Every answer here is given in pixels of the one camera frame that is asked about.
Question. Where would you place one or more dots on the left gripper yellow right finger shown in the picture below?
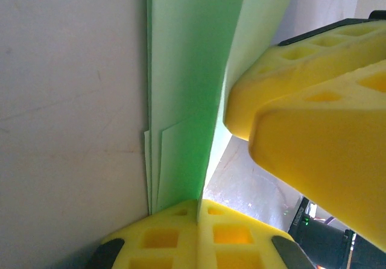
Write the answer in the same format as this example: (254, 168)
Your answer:
(235, 239)

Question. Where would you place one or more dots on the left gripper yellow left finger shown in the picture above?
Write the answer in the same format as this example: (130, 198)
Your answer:
(160, 242)

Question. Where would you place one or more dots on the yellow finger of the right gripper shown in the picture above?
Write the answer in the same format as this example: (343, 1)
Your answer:
(331, 160)
(286, 70)

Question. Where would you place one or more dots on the light green paper sheet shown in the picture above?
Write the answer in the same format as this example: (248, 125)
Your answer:
(187, 70)

